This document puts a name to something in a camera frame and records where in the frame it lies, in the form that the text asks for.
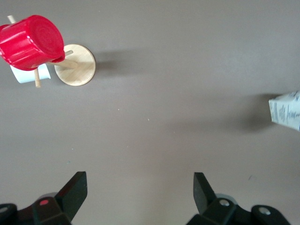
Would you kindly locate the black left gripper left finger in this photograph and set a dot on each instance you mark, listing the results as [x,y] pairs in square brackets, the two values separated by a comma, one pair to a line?
[72,194]

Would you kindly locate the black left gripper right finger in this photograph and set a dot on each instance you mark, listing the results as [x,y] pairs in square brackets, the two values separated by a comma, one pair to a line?
[204,197]

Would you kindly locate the blue white milk carton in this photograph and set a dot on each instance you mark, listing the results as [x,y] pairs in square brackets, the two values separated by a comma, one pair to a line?
[284,112]

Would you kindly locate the small white cup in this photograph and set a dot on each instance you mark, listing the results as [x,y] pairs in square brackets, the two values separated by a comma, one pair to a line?
[43,73]

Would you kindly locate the red plastic cup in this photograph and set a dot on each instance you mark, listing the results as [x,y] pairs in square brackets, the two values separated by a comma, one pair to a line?
[30,42]

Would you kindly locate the brown table cover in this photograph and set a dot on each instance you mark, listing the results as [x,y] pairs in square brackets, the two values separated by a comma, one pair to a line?
[150,129]

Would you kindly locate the wooden mug tree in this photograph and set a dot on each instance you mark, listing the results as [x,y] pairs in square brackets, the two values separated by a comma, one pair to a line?
[77,68]

